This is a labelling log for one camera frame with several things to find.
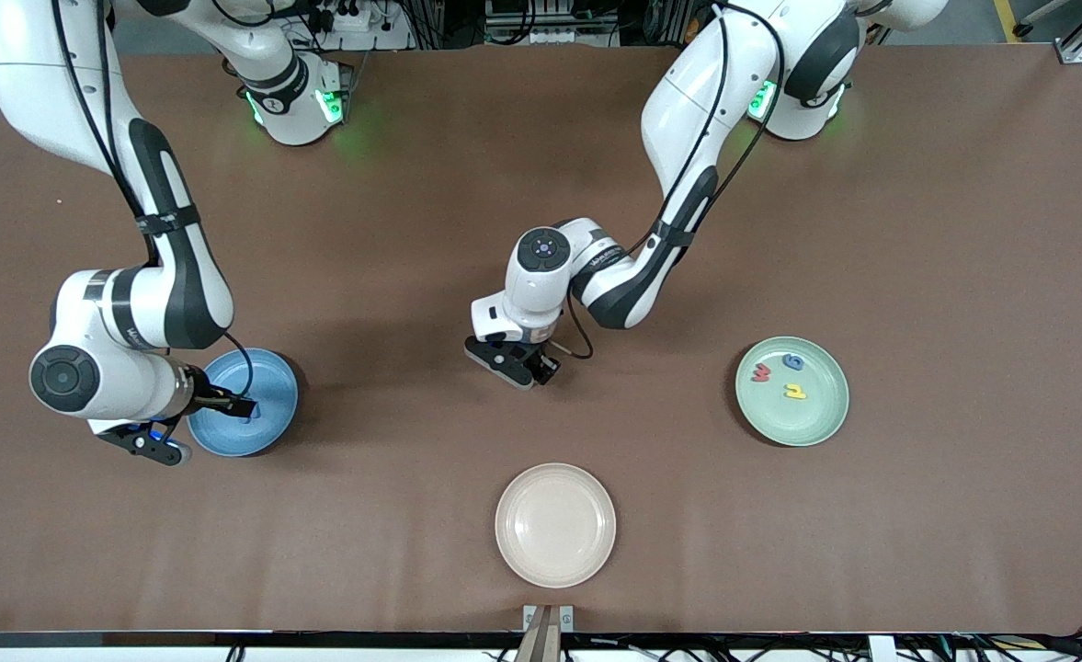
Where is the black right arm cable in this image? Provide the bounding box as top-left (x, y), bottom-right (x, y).
top-left (51, 0), bottom-right (255, 401)

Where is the black table edge rail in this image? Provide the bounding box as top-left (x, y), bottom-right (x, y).
top-left (0, 630), bottom-right (1082, 652)

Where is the white power strip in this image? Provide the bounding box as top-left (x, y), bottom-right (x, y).
top-left (306, 0), bottom-right (413, 51)

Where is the background equipment rack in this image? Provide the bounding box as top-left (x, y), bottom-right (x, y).
top-left (481, 0), bottom-right (629, 47)

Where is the beige plate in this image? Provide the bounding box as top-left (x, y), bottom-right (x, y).
top-left (495, 462), bottom-right (617, 589)

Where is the green plate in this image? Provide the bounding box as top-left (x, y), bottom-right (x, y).
top-left (735, 336), bottom-right (850, 448)

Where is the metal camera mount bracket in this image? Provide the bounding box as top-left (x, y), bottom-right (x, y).
top-left (523, 604), bottom-right (575, 662)

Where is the blue plate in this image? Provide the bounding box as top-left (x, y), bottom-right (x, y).
top-left (187, 348), bottom-right (300, 458)

